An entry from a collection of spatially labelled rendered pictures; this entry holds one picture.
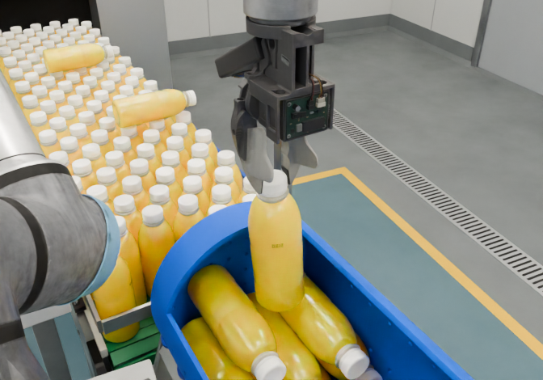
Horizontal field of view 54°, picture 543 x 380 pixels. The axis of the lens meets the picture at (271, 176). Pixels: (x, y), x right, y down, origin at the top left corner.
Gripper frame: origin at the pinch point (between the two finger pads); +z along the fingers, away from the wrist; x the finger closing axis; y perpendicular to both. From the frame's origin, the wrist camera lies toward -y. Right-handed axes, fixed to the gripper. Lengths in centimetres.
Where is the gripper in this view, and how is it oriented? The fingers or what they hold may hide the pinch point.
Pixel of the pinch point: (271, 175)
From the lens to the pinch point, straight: 65.6
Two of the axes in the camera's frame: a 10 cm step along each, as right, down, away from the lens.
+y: 5.1, 4.4, -7.4
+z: 0.1, 8.5, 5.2
